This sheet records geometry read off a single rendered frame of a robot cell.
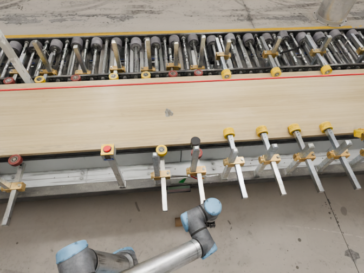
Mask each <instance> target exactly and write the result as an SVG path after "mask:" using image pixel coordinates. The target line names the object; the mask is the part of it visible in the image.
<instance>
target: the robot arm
mask: <svg viewBox="0 0 364 273"><path fill-rule="evenodd" d="M221 210H222V205H221V203H220V201H219V200H218V199H216V198H209V199H207V200H203V203H202V204H200V205H198V206H196V207H194V208H192V209H190V210H188V211H186V212H184V213H183V214H181V216H180V219H181V222H182V225H183V227H184V230H185V231H186V232H189V233H190V235H191V237H192V239H191V240H190V241H188V242H186V243H184V244H181V245H179V246H176V247H175V248H173V249H170V250H168V251H165V252H163V253H161V254H159V255H157V256H154V257H152V258H150V259H148V260H146V261H143V262H141V263H138V260H137V257H136V255H135V252H134V250H133V248H132V247H130V246H128V247H124V248H123V249H119V250H116V251H115V252H113V253H108V252H103V251H97V250H93V249H91V248H89V247H88V243H87V241H86V240H80V241H77V242H75V243H72V244H69V245H67V246H65V247H64V248H62V249H61V250H59V251H58V252H57V253H56V264H57V268H58V273H171V272H173V271H175V270H177V269H179V268H181V267H183V266H185V265H187V264H189V263H191V262H193V261H195V260H196V259H200V258H202V259H203V260H204V259H206V258H207V257H209V256H210V255H211V254H213V253H214V252H216V251H217V246H216V243H215V242H214V240H213V238H212V236H211V235H210V233H209V231H208V229H207V228H209V227H210V228H215V226H216V225H215V220H216V219H217V217H218V215H219V214H220V213H221Z"/></svg>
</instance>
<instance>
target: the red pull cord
mask: <svg viewBox="0 0 364 273"><path fill-rule="evenodd" d="M348 75H364V73H359V74H335V75H310V76H286V77H263V78H249V79H225V80H201V81H177V82H153V83H129V84H105V85H92V86H68V87H44V88H20V89H0V92H1V91H13V90H37V89H61V88H84V87H109V86H132V85H156V84H169V83H192V82H216V81H240V80H264V79H288V78H301V77H324V76H348Z"/></svg>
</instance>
